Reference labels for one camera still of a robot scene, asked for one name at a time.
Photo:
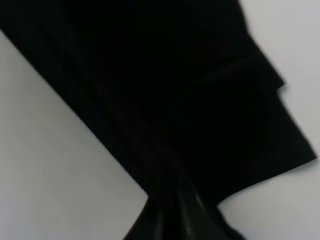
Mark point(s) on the black printed t-shirt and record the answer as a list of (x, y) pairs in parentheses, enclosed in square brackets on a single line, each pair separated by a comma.
[(166, 86)]

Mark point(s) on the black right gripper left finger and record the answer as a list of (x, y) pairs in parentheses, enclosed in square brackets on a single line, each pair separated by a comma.
[(157, 221)]

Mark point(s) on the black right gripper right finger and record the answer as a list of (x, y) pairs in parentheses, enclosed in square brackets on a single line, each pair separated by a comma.
[(196, 224)]

